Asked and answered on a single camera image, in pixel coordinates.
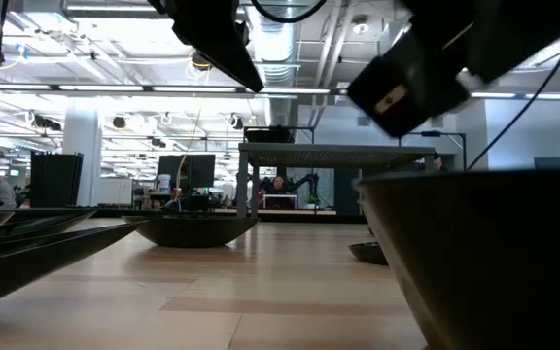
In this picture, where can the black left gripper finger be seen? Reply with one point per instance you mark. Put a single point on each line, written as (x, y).
(221, 53)

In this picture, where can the black leaf-shaped mini plate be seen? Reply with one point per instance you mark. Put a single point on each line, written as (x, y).
(17, 267)

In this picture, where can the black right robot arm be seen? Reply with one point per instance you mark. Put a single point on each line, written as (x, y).
(513, 29)

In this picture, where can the black mini plate pile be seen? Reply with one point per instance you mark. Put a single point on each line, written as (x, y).
(268, 136)

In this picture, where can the black round mini plate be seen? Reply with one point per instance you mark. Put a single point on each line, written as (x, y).
(190, 233)

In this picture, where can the grey perforated metal shelf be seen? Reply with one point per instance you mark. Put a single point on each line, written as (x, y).
(328, 155)

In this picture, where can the black computer monitor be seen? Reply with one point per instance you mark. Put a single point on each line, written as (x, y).
(199, 170)

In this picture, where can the long ceiling light bar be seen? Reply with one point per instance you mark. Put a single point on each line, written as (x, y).
(552, 96)
(100, 88)

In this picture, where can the white container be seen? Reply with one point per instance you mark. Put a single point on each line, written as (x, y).
(164, 184)

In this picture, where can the small green plant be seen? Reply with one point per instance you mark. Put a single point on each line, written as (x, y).
(312, 200)

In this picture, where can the black cabinet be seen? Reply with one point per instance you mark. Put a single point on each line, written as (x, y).
(56, 180)

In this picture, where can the black metal stand frame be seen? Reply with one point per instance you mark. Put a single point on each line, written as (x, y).
(430, 133)

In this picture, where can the silver ventilation duct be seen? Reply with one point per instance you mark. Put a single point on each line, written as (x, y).
(275, 48)

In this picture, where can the white frame table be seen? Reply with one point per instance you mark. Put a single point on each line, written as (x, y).
(280, 196)

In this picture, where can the wall-mounted screen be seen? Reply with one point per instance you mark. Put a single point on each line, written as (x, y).
(554, 163)

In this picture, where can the black table edge rail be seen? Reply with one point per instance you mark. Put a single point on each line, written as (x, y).
(309, 219)

